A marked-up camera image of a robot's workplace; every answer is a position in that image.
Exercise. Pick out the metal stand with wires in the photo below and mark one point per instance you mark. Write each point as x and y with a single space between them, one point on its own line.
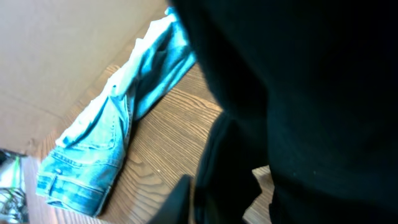
13 198

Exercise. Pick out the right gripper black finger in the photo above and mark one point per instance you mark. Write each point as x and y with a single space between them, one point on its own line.
176 208

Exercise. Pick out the black t-shirt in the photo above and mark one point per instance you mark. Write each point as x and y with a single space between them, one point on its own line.
307 88

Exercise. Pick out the blue denim jeans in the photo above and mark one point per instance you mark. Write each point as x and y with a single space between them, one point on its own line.
79 172

